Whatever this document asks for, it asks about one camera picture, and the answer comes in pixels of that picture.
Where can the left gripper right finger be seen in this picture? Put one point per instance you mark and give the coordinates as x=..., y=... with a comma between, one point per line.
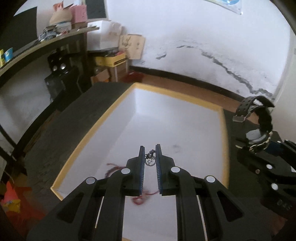
x=206, y=210

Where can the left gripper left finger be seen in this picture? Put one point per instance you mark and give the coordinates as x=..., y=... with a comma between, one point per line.
x=94, y=210

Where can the black strap wristwatch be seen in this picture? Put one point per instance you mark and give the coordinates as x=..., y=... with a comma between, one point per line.
x=254, y=139

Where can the white door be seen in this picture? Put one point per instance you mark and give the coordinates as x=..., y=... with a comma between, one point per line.
x=284, y=112

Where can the yellow white storage box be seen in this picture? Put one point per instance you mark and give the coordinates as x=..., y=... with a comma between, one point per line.
x=189, y=130

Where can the black computer tower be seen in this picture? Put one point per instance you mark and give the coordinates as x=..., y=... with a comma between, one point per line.
x=67, y=83

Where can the brown cardboard box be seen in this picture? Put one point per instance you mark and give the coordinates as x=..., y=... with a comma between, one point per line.
x=102, y=76

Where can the red cloth on floor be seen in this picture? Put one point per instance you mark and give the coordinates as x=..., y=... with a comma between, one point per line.
x=133, y=77

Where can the yellow cardboard box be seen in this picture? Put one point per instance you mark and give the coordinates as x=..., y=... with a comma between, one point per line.
x=111, y=60

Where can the black speaker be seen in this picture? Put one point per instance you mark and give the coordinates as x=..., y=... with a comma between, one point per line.
x=59, y=63

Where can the beige paper shopping bag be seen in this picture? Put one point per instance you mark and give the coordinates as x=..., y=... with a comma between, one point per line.
x=132, y=45

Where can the dark desk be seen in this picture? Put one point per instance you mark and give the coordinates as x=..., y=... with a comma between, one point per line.
x=32, y=54

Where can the yellow cup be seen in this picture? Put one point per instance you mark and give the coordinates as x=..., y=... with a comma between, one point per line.
x=2, y=58

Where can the blue cup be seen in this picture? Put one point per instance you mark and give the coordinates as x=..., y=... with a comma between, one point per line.
x=8, y=55

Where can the black flat monitor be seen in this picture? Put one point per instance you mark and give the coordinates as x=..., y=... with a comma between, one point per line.
x=20, y=31

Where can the woven basket bag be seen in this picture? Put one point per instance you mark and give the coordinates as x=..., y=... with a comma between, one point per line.
x=60, y=14

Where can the pink box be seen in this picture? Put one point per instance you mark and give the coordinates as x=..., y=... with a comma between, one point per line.
x=79, y=13

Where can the white framed monitor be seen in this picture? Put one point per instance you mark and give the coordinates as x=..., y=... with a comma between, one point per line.
x=96, y=9

